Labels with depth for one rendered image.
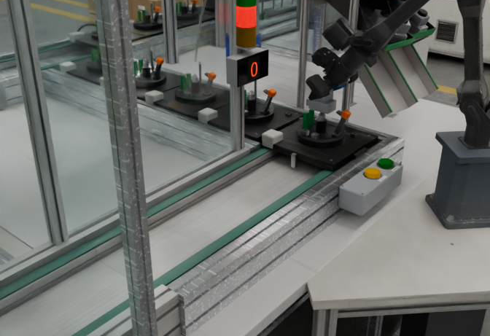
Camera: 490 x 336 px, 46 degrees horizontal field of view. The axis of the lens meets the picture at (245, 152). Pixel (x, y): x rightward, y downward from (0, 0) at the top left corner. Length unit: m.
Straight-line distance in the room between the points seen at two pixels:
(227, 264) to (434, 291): 0.45
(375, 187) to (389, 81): 0.51
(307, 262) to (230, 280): 0.23
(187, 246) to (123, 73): 0.60
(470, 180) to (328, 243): 0.37
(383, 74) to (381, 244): 0.64
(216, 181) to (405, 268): 0.51
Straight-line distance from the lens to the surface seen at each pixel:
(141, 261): 0.92
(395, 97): 1.86
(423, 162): 1.83
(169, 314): 1.11
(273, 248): 1.28
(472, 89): 1.44
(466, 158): 1.43
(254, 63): 1.48
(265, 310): 1.21
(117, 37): 0.76
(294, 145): 1.61
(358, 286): 1.29
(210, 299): 1.17
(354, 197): 1.43
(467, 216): 1.54
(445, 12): 5.72
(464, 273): 1.39
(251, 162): 1.57
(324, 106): 1.59
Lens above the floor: 1.67
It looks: 27 degrees down
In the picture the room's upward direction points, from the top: straight up
